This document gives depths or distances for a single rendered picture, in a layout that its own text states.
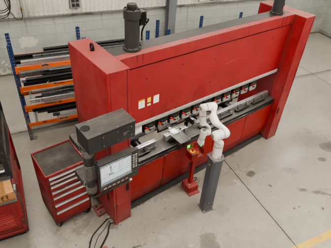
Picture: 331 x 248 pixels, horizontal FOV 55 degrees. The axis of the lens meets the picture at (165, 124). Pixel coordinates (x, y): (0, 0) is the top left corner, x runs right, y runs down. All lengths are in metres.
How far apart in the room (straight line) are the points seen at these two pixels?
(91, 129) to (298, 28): 3.57
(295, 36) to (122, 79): 3.09
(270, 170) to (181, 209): 1.78
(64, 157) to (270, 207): 3.02
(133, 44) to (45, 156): 1.77
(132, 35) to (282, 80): 3.06
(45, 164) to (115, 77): 1.54
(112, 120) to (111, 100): 0.26
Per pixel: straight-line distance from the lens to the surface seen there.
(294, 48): 5.40
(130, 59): 3.32
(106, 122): 2.96
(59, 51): 5.50
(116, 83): 3.10
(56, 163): 4.04
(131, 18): 3.27
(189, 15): 8.87
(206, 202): 4.60
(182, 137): 4.31
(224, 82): 4.63
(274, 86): 5.76
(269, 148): 6.08
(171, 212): 4.68
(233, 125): 5.20
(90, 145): 2.85
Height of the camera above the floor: 3.72
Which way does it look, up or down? 37 degrees down
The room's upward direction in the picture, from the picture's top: 4 degrees clockwise
